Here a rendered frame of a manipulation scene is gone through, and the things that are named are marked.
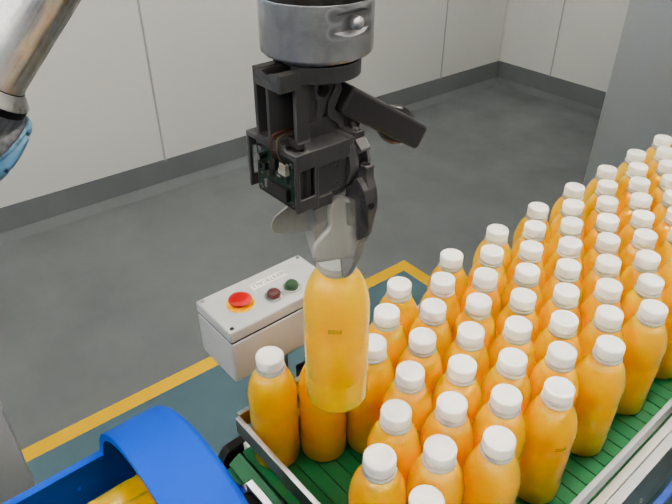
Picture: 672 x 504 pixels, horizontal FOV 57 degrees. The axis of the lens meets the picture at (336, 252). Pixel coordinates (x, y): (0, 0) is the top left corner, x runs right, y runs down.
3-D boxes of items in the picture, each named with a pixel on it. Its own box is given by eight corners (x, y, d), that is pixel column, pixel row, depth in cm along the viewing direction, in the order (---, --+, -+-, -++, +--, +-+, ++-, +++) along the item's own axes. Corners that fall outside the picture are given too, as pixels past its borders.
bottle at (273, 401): (309, 453, 95) (305, 366, 85) (271, 478, 92) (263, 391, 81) (282, 425, 100) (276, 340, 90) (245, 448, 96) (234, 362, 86)
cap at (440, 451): (461, 466, 72) (463, 456, 71) (431, 476, 71) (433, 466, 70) (445, 440, 75) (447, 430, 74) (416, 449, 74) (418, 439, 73)
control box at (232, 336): (203, 349, 101) (195, 299, 95) (300, 299, 111) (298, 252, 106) (236, 383, 94) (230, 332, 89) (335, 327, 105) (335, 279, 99)
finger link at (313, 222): (261, 255, 62) (265, 181, 56) (307, 235, 66) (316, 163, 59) (279, 273, 61) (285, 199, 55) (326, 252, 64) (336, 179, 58)
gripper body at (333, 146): (248, 189, 56) (237, 55, 49) (322, 162, 60) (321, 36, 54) (300, 223, 51) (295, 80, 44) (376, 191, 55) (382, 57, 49)
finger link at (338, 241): (306, 294, 58) (292, 203, 54) (353, 270, 61) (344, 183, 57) (327, 305, 56) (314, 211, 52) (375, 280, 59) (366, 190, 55)
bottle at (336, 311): (309, 368, 76) (304, 241, 65) (366, 370, 75) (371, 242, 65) (304, 413, 70) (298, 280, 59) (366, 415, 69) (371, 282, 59)
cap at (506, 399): (517, 394, 81) (520, 385, 80) (522, 417, 78) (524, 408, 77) (487, 392, 81) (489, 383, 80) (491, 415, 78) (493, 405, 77)
